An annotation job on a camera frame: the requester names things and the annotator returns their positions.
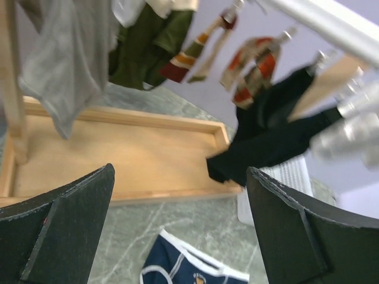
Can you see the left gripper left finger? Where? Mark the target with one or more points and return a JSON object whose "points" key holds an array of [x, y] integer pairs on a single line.
{"points": [[53, 237]]}

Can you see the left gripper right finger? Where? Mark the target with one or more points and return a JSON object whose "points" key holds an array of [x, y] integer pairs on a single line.
{"points": [[305, 240]]}

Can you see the navy blue white-trimmed underwear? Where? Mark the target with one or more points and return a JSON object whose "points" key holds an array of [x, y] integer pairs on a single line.
{"points": [[172, 260]]}

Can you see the white plastic clip hanger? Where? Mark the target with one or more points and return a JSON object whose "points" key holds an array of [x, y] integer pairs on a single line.
{"points": [[357, 131]]}

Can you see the black hanging underwear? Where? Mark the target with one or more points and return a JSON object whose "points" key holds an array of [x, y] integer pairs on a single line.
{"points": [[264, 137]]}

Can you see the grey hanging underwear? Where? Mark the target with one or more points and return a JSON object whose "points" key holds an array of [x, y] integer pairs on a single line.
{"points": [[67, 69]]}

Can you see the olive green hanging underwear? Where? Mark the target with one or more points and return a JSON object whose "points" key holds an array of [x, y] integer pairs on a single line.
{"points": [[146, 46]]}

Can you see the wooden clothes rack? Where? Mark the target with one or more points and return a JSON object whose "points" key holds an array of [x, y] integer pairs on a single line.
{"points": [[156, 157]]}

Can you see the orange patterned hanging sock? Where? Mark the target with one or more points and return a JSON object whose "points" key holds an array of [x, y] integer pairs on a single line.
{"points": [[250, 69]]}

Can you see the striped hanging sock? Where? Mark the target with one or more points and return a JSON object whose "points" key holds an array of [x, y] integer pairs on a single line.
{"points": [[178, 66]]}

